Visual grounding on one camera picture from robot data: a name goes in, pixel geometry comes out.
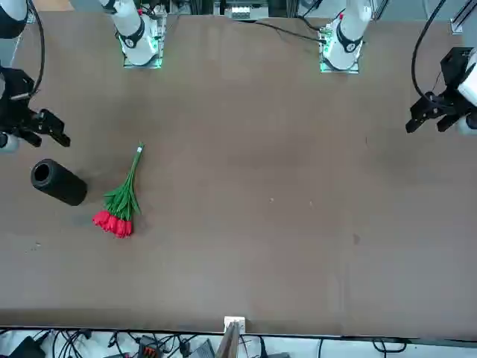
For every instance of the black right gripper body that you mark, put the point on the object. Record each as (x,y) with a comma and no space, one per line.
(15,97)

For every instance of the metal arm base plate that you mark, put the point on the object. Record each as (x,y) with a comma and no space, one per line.
(158,46)
(354,69)

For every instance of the white socket block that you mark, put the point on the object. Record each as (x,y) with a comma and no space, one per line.
(234,320)

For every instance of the grey flat box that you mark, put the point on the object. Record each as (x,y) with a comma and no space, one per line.
(204,350)

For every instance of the black orange power strip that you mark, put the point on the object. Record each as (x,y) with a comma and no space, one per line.
(149,348)

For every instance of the black cylindrical vase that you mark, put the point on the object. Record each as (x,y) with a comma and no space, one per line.
(65,186)

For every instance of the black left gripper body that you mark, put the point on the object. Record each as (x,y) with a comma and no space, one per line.
(455,67)

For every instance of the black power adapter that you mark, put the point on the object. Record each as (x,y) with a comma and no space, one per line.
(28,348)

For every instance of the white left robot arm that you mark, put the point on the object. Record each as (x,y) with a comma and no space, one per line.
(352,22)

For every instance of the aluminium corner bracket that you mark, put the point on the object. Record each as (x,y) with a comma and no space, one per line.
(459,22)

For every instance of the red tulip bouquet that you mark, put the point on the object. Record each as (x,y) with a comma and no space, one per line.
(121,201)

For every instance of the grey power strip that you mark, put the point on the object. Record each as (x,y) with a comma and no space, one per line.
(240,12)

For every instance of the brown wooden board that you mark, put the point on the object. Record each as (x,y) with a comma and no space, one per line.
(229,341)

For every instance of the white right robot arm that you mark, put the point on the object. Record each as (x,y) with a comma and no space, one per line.
(132,22)

